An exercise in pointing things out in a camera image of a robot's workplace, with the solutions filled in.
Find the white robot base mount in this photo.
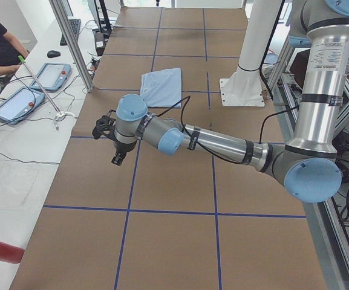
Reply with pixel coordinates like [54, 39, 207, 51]
[220, 0, 284, 107]

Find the blue teach pendant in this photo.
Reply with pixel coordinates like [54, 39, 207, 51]
[36, 63, 71, 92]
[0, 87, 45, 125]

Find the red water bottle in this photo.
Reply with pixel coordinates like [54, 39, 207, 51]
[0, 241, 25, 264]

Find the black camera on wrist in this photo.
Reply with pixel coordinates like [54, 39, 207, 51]
[92, 115, 116, 141]

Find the black keyboard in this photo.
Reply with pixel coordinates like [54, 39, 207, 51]
[59, 18, 82, 47]

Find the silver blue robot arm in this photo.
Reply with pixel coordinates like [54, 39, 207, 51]
[109, 1, 349, 203]

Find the metal rod with green tip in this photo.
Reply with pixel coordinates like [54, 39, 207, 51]
[18, 55, 77, 130]

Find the black computer mouse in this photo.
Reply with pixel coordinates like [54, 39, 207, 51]
[47, 50, 61, 59]

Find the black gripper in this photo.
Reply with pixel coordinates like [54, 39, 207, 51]
[111, 140, 135, 166]

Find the far blue teach pendant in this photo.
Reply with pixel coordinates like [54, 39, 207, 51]
[36, 63, 71, 92]

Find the aluminium frame rail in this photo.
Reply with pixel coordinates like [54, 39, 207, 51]
[270, 45, 349, 290]

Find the aluminium frame post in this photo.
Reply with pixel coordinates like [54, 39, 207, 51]
[49, 0, 94, 92]

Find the light blue t-shirt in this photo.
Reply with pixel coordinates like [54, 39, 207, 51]
[140, 68, 182, 108]

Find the near blue teach pendant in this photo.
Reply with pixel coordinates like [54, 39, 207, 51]
[0, 87, 45, 125]

